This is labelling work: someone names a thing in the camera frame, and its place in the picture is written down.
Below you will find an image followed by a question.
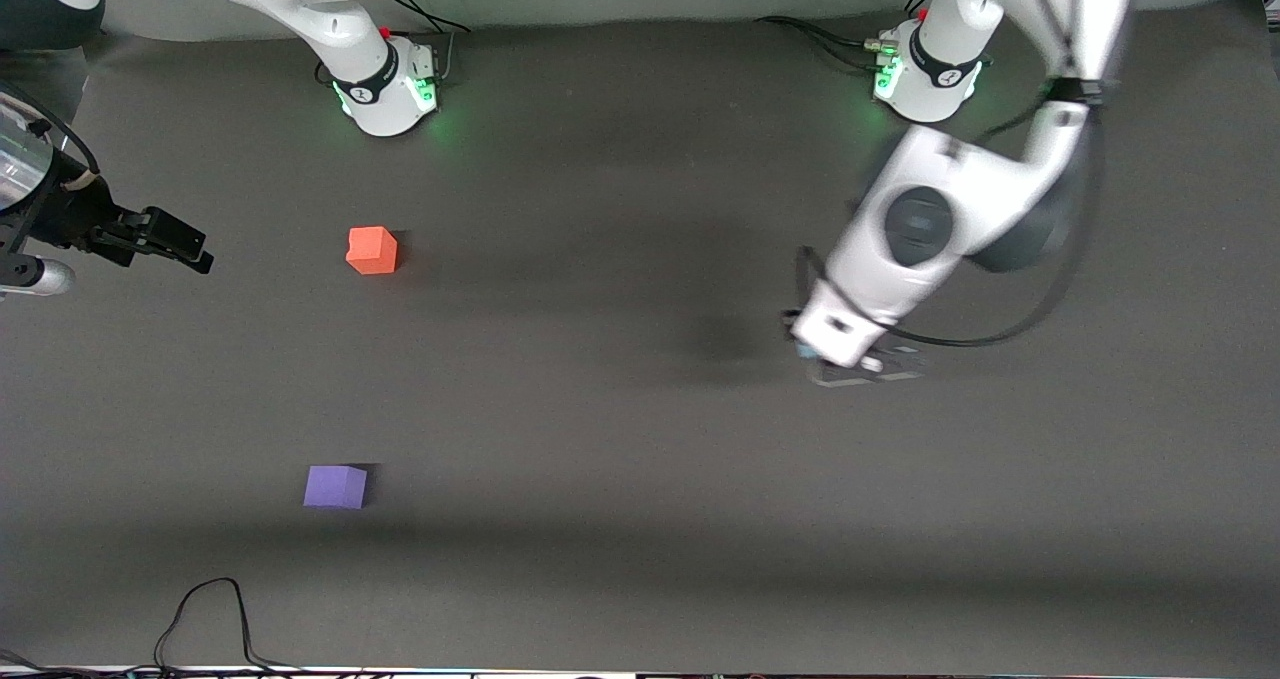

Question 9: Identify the black base cable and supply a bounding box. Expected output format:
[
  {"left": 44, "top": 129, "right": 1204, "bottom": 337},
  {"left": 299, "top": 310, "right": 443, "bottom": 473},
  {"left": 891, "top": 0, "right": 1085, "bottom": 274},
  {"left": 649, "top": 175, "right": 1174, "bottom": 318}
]
[
  {"left": 378, "top": 0, "right": 473, "bottom": 36},
  {"left": 754, "top": 15, "right": 893, "bottom": 72}
]

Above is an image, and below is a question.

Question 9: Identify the black left base cable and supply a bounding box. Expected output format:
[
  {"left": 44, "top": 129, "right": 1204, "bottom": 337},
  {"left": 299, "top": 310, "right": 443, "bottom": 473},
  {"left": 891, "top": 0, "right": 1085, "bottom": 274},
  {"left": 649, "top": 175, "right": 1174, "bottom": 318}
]
[{"left": 754, "top": 15, "right": 893, "bottom": 72}]

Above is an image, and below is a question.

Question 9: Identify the black looped table cable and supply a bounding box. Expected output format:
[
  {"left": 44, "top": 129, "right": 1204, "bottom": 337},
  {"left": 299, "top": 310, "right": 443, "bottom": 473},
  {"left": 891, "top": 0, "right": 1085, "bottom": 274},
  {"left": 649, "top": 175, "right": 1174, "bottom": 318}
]
[{"left": 153, "top": 577, "right": 311, "bottom": 676}]

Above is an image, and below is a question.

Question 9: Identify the orange foam block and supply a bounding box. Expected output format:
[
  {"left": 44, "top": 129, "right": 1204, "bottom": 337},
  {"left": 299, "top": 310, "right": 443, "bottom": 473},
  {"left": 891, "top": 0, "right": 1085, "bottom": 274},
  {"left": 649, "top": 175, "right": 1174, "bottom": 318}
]
[{"left": 346, "top": 226, "right": 399, "bottom": 276}]

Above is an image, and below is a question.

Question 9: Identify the black right base cable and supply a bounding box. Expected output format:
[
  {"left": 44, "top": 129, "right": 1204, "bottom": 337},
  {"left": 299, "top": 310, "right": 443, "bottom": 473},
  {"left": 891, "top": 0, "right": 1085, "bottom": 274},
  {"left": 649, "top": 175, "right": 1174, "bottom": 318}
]
[{"left": 378, "top": 0, "right": 473, "bottom": 36}]

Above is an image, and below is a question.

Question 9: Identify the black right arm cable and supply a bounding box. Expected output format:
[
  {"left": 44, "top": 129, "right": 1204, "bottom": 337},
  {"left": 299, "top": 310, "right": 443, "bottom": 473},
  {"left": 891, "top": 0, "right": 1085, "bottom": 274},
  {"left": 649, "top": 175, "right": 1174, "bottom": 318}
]
[{"left": 20, "top": 109, "right": 103, "bottom": 178}]

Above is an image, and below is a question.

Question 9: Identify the dark grey table cover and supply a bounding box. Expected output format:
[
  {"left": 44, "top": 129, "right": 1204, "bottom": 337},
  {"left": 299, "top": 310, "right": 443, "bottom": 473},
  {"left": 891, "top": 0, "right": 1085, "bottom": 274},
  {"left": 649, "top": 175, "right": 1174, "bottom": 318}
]
[{"left": 0, "top": 0, "right": 1280, "bottom": 676}]

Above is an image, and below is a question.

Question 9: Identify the purple foam block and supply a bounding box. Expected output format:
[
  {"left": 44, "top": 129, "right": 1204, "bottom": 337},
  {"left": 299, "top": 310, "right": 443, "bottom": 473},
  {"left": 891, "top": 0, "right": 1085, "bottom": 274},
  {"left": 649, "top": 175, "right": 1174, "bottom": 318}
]
[{"left": 303, "top": 465, "right": 369, "bottom": 511}]

